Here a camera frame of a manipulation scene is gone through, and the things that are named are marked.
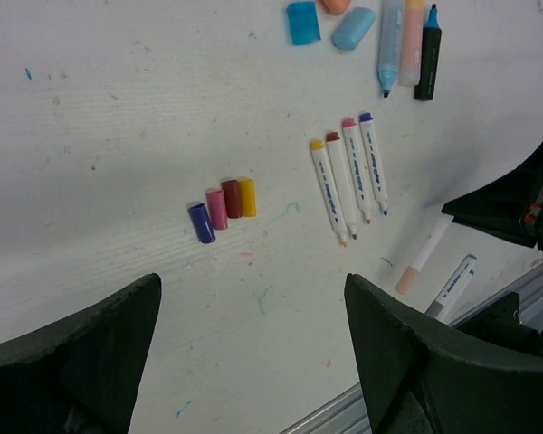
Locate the black blue cap highlighter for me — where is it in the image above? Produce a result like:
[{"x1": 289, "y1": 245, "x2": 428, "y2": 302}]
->
[{"x1": 414, "y1": 4, "x2": 443, "y2": 101}]

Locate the dark red cap thin pen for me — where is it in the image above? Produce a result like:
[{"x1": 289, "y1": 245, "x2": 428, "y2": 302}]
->
[{"x1": 326, "y1": 131, "x2": 357, "y2": 241}]

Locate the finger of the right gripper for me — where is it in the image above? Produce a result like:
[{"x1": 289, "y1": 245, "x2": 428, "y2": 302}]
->
[{"x1": 442, "y1": 141, "x2": 543, "y2": 248}]

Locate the orange highlighter cap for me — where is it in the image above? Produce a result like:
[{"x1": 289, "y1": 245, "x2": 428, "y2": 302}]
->
[{"x1": 322, "y1": 0, "x2": 351, "y2": 15}]

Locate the grey cap thin pen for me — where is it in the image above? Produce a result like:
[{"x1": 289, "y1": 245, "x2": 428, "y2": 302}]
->
[{"x1": 425, "y1": 254, "x2": 477, "y2": 322}]

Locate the orange cap thin pen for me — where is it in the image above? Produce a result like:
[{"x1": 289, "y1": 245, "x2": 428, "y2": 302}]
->
[{"x1": 395, "y1": 214, "x2": 453, "y2": 295}]

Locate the yellow cap thin pen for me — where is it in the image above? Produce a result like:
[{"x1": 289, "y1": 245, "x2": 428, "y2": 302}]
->
[{"x1": 310, "y1": 139, "x2": 348, "y2": 247}]

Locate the pink cap thin pen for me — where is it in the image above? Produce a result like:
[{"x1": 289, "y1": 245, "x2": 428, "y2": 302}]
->
[{"x1": 341, "y1": 118, "x2": 372, "y2": 224}]

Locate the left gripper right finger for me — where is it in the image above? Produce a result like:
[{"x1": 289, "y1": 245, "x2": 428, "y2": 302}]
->
[{"x1": 343, "y1": 272, "x2": 543, "y2": 434}]

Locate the light blue highlighter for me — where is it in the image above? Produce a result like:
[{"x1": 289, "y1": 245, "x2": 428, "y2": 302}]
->
[{"x1": 376, "y1": 1, "x2": 405, "y2": 99}]

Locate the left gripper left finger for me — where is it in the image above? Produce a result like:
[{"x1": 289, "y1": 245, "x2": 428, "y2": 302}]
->
[{"x1": 0, "y1": 273, "x2": 162, "y2": 433}]

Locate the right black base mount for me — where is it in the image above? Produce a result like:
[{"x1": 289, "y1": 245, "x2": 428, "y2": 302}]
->
[{"x1": 456, "y1": 293, "x2": 543, "y2": 358}]

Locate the orange highlighter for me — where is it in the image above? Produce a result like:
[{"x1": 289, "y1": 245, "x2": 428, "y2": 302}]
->
[{"x1": 399, "y1": 0, "x2": 424, "y2": 87}]

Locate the purple cap thin pen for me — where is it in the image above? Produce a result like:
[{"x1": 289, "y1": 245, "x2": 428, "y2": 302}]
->
[{"x1": 358, "y1": 112, "x2": 388, "y2": 216}]

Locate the light blue highlighter cap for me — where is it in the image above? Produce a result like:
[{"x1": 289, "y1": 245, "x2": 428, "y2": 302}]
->
[{"x1": 331, "y1": 7, "x2": 376, "y2": 51}]

